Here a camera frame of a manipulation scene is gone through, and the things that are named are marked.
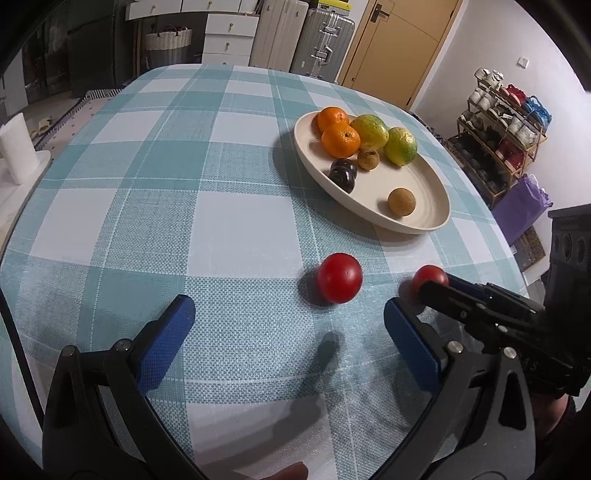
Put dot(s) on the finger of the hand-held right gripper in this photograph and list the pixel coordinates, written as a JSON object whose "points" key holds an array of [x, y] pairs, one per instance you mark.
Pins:
{"points": [[503, 295], [461, 307]]}

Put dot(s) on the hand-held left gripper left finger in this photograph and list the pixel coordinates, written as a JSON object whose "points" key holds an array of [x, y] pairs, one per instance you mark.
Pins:
{"points": [[166, 341]]}

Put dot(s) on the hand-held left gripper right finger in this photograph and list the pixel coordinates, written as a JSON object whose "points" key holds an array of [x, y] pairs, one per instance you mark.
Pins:
{"points": [[411, 341]]}

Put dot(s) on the small red tomato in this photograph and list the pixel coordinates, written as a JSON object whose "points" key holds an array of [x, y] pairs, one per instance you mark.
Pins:
{"points": [[429, 279]]}

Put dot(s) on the large red tomato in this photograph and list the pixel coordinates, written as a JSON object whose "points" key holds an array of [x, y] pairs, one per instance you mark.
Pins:
{"points": [[339, 277]]}

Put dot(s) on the brown round fruit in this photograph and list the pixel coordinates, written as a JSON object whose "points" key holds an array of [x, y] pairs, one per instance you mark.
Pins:
{"points": [[401, 201], [368, 159]]}

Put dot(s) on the cream plate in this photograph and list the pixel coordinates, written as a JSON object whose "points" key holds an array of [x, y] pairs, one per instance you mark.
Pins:
{"points": [[406, 184]]}

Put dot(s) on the dark purple plum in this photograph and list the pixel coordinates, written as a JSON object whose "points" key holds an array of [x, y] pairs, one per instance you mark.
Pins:
{"points": [[341, 181], [347, 165]]}

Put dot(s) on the orange mandarin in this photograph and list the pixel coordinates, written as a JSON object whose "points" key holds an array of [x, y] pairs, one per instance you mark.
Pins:
{"points": [[332, 119], [340, 141]]}

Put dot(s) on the person's right hand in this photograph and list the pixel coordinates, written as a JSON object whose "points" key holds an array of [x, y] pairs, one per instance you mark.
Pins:
{"points": [[554, 415]]}

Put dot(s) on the person's left hand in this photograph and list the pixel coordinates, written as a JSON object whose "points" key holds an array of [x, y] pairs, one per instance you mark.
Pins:
{"points": [[281, 473]]}

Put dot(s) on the brown woven mat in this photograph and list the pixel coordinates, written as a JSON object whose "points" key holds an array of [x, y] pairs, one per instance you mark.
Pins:
{"points": [[530, 247]]}

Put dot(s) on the purple plastic bag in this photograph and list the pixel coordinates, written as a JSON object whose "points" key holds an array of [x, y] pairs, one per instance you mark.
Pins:
{"points": [[521, 207]]}

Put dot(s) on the teal checkered tablecloth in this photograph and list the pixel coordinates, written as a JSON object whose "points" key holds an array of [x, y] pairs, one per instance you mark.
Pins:
{"points": [[184, 207]]}

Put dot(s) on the wooden shoe rack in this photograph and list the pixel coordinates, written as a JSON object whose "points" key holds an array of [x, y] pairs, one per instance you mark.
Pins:
{"points": [[498, 157]]}

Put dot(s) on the green yellow citrus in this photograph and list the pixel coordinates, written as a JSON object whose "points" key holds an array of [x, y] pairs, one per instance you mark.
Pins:
{"points": [[400, 146], [369, 131]]}

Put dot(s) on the row of assorted shoes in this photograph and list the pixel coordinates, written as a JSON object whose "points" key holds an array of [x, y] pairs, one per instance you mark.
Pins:
{"points": [[503, 115]]}

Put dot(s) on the striped rug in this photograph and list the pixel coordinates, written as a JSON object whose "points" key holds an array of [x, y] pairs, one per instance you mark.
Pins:
{"points": [[78, 115]]}

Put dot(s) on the white paper towel roll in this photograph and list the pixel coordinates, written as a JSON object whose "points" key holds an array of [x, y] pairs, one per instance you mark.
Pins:
{"points": [[18, 147]]}

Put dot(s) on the beige slippers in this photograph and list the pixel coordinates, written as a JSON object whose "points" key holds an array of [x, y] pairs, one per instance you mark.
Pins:
{"points": [[42, 125]]}

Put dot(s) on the wooden door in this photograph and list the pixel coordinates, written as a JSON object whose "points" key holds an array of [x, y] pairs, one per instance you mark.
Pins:
{"points": [[397, 50]]}

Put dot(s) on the dark grey fridge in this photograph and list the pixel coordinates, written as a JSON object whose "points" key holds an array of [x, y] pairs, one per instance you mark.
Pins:
{"points": [[101, 55]]}

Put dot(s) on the silver suitcase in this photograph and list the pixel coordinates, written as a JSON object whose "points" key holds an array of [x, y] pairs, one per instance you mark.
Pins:
{"points": [[323, 44]]}

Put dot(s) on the woven laundry basket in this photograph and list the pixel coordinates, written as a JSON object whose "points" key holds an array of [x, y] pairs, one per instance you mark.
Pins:
{"points": [[168, 44]]}

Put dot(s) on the black glossy cabinet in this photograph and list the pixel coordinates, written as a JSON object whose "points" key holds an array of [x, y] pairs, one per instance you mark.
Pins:
{"points": [[44, 64]]}

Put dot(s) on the white desk with drawers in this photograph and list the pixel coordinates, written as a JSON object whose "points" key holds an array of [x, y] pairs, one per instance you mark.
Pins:
{"points": [[217, 32]]}

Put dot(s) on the beige suitcase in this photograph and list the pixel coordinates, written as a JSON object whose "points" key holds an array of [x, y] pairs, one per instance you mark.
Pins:
{"points": [[277, 34]]}

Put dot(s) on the white wall switch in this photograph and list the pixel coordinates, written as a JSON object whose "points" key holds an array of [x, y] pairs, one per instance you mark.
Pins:
{"points": [[522, 62]]}

